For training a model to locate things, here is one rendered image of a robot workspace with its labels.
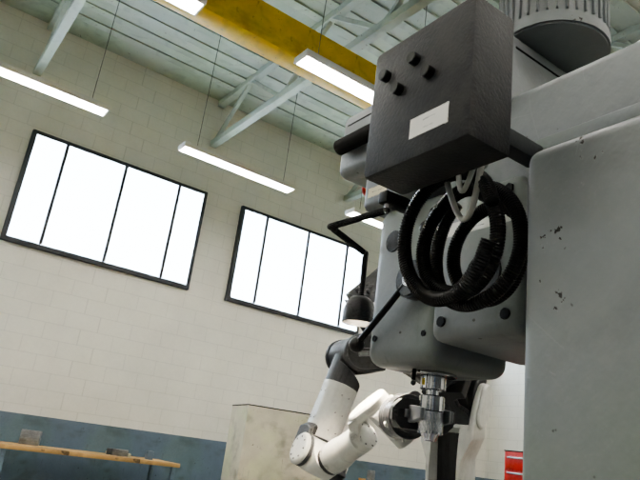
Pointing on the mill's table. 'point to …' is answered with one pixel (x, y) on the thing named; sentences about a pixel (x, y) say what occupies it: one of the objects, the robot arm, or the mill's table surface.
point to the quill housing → (416, 320)
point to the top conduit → (351, 140)
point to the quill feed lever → (382, 313)
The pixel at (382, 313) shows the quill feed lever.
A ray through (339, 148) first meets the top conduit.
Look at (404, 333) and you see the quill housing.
